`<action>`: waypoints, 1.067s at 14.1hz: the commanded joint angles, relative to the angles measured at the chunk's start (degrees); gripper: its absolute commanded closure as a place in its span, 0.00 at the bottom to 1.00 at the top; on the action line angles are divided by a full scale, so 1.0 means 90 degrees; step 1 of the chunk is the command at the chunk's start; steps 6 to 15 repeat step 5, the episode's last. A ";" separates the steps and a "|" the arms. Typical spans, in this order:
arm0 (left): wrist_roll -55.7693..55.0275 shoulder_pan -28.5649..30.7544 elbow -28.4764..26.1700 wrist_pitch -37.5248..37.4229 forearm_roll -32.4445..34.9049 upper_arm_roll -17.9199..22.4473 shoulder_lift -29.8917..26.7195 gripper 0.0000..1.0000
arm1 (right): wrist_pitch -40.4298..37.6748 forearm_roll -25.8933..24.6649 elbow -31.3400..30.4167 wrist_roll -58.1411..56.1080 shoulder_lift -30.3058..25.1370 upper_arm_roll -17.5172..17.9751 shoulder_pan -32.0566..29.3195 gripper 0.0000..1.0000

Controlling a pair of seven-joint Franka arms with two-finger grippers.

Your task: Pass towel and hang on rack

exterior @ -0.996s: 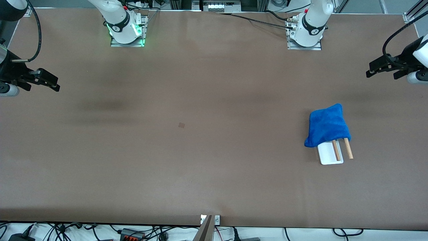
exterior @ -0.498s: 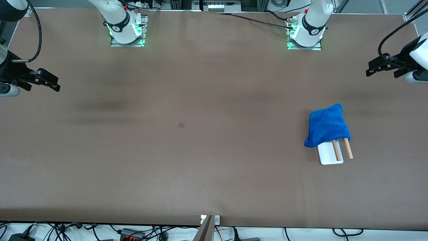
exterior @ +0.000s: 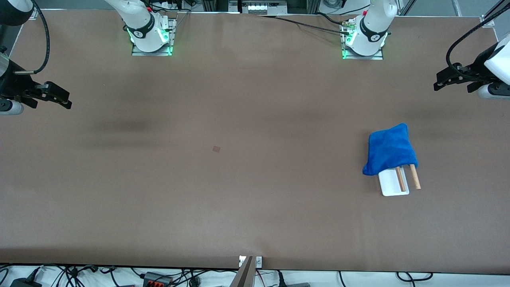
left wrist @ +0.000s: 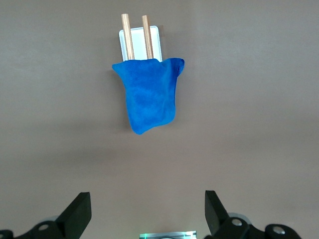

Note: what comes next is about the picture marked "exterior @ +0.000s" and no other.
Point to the white power strip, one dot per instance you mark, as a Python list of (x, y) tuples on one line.
[(263, 7)]

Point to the small metal clamp bracket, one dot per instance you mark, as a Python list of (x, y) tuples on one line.
[(259, 262)]

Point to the black power adapter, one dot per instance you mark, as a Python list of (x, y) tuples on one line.
[(24, 284)]

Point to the grey camera pole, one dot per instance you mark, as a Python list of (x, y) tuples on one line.
[(245, 277)]

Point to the white rectangular tray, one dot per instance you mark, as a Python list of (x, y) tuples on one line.
[(392, 187)]

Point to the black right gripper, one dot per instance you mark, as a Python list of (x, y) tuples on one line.
[(12, 84)]

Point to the silver corner bracket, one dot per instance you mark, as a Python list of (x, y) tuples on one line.
[(34, 14), (487, 20)]

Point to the blue fluffy towel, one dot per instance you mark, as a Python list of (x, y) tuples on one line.
[(390, 149)]

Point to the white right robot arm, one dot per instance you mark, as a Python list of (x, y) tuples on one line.
[(141, 24)]

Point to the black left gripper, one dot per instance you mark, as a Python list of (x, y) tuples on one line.
[(475, 69)]

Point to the black orange connector box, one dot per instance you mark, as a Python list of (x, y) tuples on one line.
[(157, 281)]

